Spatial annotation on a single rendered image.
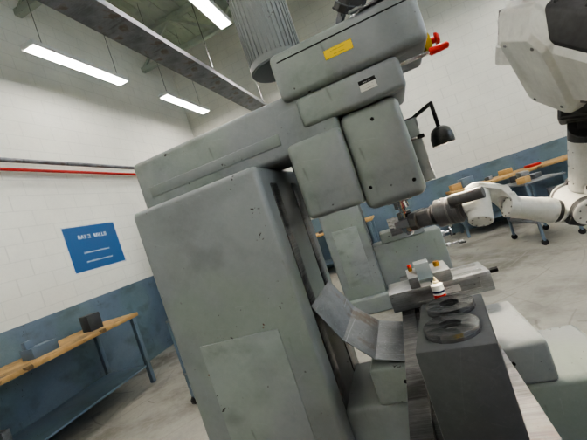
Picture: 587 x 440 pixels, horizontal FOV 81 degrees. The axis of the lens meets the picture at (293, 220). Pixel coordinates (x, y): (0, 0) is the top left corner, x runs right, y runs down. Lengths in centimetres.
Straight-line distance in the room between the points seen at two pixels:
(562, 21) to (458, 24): 757
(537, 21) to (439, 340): 62
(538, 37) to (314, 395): 107
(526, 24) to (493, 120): 717
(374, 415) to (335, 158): 83
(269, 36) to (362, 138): 47
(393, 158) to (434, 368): 68
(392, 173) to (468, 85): 700
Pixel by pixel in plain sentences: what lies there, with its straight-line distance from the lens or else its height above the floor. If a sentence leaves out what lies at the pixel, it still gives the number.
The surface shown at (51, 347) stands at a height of 92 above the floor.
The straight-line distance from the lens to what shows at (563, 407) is 131.
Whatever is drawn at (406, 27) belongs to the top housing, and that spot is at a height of 178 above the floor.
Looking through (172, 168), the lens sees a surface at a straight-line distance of 136.
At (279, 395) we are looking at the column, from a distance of 124.
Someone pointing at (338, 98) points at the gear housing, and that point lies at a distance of 114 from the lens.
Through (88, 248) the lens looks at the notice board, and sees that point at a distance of 568.
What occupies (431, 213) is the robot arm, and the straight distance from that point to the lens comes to 116.
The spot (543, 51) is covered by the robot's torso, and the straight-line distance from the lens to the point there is 87.
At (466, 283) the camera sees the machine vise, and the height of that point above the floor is 96.
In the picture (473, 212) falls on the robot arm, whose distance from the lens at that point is 110.
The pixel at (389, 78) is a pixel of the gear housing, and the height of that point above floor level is 167.
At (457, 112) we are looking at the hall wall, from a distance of 794.
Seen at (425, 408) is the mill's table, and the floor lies 91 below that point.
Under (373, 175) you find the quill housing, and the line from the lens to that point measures 112.
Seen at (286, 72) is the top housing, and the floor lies 182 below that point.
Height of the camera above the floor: 137
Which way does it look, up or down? level
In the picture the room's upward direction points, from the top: 19 degrees counter-clockwise
